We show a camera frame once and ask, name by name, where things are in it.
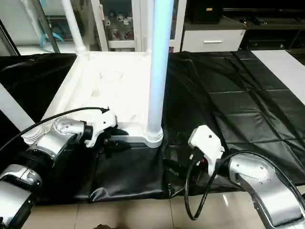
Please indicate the white plastic table top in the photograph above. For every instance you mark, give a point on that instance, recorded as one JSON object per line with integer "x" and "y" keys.
{"x": 109, "y": 86}

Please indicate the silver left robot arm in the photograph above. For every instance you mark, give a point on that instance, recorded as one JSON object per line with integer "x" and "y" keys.
{"x": 52, "y": 143}

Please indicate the black table mat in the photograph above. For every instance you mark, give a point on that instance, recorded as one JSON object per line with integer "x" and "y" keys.
{"x": 238, "y": 95}

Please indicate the white drawer unit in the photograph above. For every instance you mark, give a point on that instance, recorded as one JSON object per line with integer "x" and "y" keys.
{"x": 214, "y": 42}

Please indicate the white glass door cabinet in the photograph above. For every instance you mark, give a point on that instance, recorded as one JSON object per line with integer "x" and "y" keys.
{"x": 119, "y": 24}

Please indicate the black case with yellow label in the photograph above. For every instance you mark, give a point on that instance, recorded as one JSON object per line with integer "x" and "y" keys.
{"x": 207, "y": 12}

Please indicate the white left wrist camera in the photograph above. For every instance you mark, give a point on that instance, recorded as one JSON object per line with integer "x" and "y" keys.
{"x": 102, "y": 125}

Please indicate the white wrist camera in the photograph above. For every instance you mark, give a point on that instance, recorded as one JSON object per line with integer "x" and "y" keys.
{"x": 207, "y": 143}
{"x": 102, "y": 125}

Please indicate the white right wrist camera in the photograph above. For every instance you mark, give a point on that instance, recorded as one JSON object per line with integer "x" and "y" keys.
{"x": 207, "y": 143}

